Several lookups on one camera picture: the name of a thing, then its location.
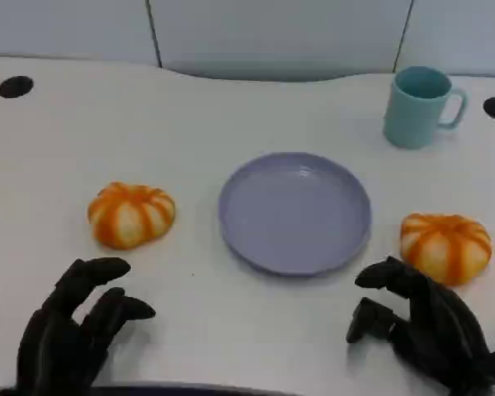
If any orange and white bread roll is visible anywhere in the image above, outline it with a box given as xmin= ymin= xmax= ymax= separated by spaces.
xmin=87 ymin=181 xmax=177 ymax=251
xmin=399 ymin=212 xmax=493 ymax=287

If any grey partition panel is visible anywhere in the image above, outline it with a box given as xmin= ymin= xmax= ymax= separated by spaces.
xmin=394 ymin=0 xmax=495 ymax=78
xmin=0 ymin=0 xmax=163 ymax=69
xmin=146 ymin=0 xmax=416 ymax=83

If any lilac plate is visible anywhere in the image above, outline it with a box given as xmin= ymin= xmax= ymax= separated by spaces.
xmin=217 ymin=151 xmax=373 ymax=278

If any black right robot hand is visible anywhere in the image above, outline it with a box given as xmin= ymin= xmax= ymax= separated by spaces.
xmin=345 ymin=256 xmax=495 ymax=396

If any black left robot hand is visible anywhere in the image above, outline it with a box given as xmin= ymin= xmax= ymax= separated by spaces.
xmin=15 ymin=257 xmax=157 ymax=396

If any pale green mug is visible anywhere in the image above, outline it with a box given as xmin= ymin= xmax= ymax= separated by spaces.
xmin=381 ymin=65 xmax=469 ymax=150

